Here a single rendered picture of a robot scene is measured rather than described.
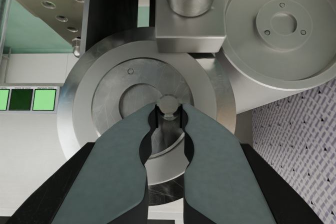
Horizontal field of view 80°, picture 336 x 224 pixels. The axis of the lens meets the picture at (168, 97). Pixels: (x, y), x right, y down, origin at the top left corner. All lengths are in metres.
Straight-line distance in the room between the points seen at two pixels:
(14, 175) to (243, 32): 0.58
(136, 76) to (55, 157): 0.44
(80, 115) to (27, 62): 3.58
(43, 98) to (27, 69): 3.11
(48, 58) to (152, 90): 3.44
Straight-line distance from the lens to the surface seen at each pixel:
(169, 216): 0.53
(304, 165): 0.30
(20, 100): 0.62
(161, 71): 0.15
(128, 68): 0.16
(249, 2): 0.22
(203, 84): 0.16
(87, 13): 0.22
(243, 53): 0.19
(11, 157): 0.63
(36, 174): 0.60
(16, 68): 3.81
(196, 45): 0.16
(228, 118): 0.17
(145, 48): 0.17
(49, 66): 3.53
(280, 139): 0.34
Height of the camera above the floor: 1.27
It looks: 11 degrees down
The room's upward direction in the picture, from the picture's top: 180 degrees counter-clockwise
